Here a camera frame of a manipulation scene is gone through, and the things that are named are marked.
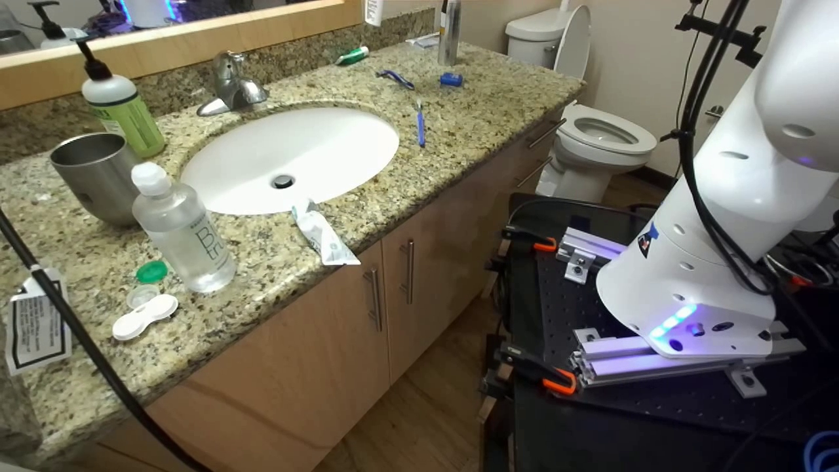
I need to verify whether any white toilet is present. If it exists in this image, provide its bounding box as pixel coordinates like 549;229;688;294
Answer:
506;2;658;201

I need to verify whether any green round cap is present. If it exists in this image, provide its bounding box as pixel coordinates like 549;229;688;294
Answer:
133;259;168;284

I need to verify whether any chrome faucet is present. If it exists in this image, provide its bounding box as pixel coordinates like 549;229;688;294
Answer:
195;52;266;119

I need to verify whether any orange black clamp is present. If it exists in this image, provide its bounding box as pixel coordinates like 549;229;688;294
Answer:
501;226;559;254
501;347;576;395

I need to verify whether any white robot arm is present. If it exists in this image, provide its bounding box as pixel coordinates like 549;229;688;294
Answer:
594;0;839;359

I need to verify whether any clear plastic packet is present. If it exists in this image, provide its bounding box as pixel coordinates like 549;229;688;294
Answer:
407;34;439;47

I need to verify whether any black cable with tag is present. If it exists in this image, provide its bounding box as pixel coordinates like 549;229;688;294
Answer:
0;208;213;472

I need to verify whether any orange black rear clamp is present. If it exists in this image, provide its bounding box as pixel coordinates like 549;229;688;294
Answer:
501;226;559;254

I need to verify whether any green soap pump bottle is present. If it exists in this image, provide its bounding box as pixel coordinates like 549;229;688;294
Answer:
76;39;168;161

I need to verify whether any blue razor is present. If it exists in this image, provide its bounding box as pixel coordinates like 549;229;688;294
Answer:
414;100;426;150

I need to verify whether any clear plastic bottle white cap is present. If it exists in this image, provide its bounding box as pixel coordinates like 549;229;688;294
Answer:
130;163;235;294

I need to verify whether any white oval sink basin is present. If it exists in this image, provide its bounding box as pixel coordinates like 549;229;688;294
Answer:
181;104;399;216

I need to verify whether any white contact lens case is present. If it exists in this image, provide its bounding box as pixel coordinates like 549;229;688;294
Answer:
113;294;177;342

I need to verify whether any stainless steel cup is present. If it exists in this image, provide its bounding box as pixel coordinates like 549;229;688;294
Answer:
50;131;135;226

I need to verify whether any black robot table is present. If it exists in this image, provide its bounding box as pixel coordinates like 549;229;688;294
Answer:
483;193;839;472

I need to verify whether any blue small box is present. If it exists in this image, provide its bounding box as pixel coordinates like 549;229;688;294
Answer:
438;70;464;86

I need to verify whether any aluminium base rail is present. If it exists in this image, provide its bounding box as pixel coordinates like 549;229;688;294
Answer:
561;222;804;399

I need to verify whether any wooden vanity cabinet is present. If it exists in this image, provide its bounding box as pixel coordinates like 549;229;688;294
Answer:
50;100;585;472

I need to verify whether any wood-framed mirror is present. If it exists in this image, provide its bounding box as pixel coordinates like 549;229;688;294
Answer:
0;0;361;111

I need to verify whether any green tube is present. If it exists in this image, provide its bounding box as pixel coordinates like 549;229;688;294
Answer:
334;44;369;66

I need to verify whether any white toothpaste tube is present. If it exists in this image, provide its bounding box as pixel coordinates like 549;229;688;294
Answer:
290;205;359;267

